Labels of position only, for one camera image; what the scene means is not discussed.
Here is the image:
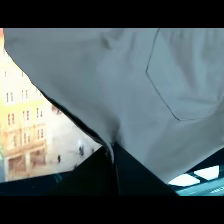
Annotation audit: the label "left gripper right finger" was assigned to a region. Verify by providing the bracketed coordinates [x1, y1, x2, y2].
[112, 142, 179, 197]

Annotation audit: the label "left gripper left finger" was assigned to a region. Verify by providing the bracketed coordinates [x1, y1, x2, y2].
[46, 145, 120, 197]

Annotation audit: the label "grey trousers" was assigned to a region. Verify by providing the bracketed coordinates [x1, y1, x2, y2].
[3, 27, 224, 185]

